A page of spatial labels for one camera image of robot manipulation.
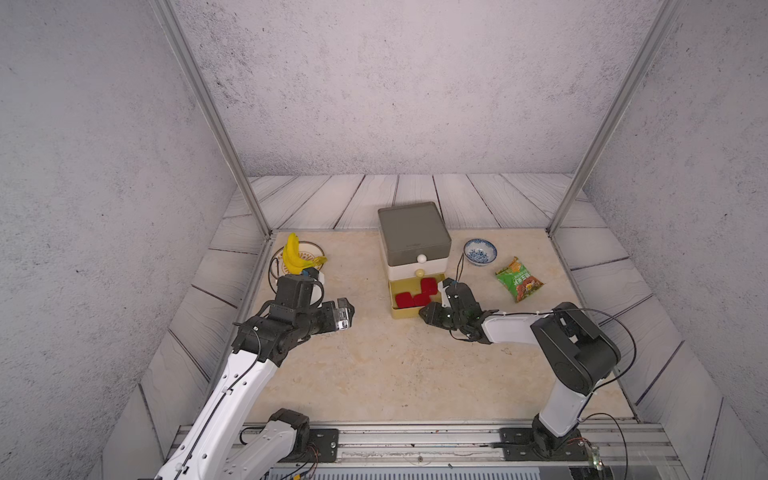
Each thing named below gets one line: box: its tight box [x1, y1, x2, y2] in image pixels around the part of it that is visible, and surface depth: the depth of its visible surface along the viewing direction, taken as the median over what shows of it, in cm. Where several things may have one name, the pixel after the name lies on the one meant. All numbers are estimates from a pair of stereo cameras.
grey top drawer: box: [378, 202, 452, 266], surface depth 94 cm
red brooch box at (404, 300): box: [396, 292, 415, 309], surface depth 101 cm
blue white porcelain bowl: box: [463, 238, 498, 266], surface depth 113 cm
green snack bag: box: [495, 256, 544, 303], surface depth 103 cm
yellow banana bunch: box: [282, 232, 328, 275], surface depth 107 cm
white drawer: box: [388, 258, 448, 281], surface depth 97 cm
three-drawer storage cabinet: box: [378, 202, 452, 320], surface depth 96 cm
